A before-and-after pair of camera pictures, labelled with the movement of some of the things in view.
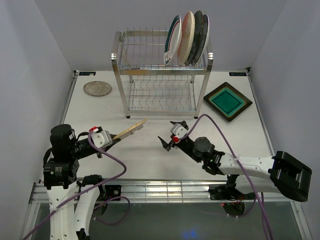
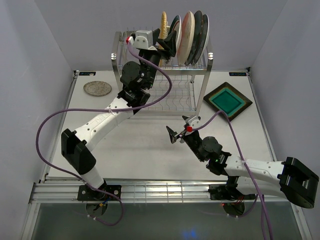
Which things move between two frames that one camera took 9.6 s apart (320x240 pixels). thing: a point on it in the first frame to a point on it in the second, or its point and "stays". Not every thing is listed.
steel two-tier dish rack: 149,86 stays
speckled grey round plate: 97,88 stays
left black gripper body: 83,148 to 155,56
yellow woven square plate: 128,130 to 163,25
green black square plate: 228,101 stays
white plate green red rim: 173,40 stays
